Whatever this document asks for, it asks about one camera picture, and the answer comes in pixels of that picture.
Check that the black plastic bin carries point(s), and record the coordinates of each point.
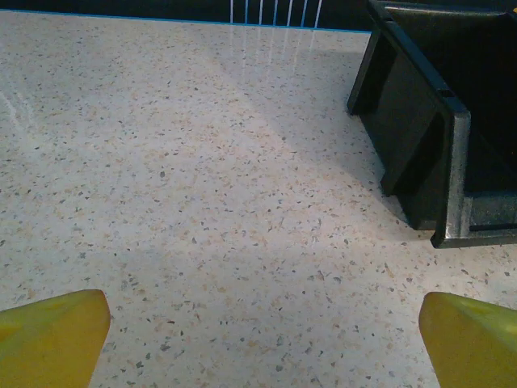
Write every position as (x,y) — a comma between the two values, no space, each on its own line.
(412,101)

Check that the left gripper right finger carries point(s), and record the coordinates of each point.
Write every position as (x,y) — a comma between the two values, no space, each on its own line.
(472,347)

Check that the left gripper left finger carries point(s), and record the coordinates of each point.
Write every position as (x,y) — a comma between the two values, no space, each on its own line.
(44,343)

